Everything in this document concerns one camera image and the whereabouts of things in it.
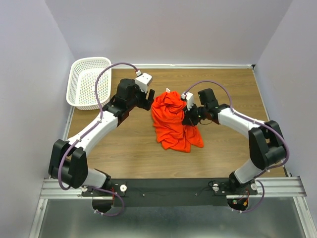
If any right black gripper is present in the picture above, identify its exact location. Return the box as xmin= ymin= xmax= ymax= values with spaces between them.
xmin=181 ymin=102 xmax=208 ymax=127

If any orange t-shirt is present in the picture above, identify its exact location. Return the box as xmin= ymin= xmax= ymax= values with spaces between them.
xmin=151 ymin=91 xmax=204 ymax=153

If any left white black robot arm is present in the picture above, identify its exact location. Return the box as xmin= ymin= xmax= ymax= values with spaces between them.
xmin=49 ymin=73 xmax=155 ymax=196

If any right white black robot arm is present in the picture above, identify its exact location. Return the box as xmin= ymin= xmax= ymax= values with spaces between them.
xmin=181 ymin=88 xmax=289 ymax=194

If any white perforated plastic basket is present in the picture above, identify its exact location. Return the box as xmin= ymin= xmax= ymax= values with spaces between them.
xmin=66 ymin=57 xmax=111 ymax=111

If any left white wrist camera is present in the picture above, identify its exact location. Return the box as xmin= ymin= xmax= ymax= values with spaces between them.
xmin=135 ymin=70 xmax=153 ymax=93

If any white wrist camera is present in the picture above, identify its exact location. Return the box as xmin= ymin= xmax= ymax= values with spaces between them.
xmin=181 ymin=92 xmax=194 ymax=110
xmin=135 ymin=70 xmax=153 ymax=93

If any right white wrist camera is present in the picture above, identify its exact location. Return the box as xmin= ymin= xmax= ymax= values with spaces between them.
xmin=181 ymin=92 xmax=194 ymax=110

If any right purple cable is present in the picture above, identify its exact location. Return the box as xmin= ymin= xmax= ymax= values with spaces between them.
xmin=184 ymin=80 xmax=290 ymax=214

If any purple cable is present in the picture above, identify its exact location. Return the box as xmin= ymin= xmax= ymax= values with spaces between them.
xmin=184 ymin=80 xmax=290 ymax=214
xmin=57 ymin=62 xmax=139 ymax=191

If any black mounting base plate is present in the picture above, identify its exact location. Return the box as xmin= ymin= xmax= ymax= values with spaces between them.
xmin=81 ymin=178 xmax=258 ymax=208

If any aluminium frame rail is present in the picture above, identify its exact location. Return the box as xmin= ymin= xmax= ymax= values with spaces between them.
xmin=40 ymin=177 xmax=307 ymax=199

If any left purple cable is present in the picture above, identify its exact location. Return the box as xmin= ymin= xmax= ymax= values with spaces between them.
xmin=57 ymin=62 xmax=139 ymax=191

